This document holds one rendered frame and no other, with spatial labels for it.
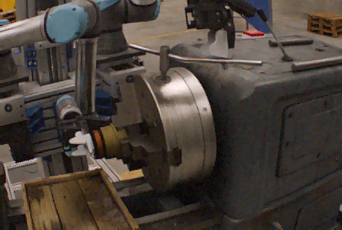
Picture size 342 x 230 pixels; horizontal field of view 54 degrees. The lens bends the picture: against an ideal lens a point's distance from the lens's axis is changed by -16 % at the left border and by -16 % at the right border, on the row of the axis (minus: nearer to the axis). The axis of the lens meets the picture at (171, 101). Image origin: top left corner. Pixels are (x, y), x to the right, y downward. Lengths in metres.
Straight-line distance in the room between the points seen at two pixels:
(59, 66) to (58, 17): 0.55
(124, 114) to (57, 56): 0.66
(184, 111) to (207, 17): 0.23
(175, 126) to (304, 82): 0.35
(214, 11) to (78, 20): 0.40
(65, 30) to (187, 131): 0.44
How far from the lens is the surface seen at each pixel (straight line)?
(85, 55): 1.24
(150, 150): 0.89
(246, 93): 0.86
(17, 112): 1.35
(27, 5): 1.62
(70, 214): 1.07
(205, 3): 0.84
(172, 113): 0.89
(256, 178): 0.98
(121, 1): 1.53
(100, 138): 0.96
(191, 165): 0.93
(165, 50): 0.90
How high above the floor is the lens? 1.53
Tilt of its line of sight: 21 degrees down
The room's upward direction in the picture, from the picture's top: 2 degrees counter-clockwise
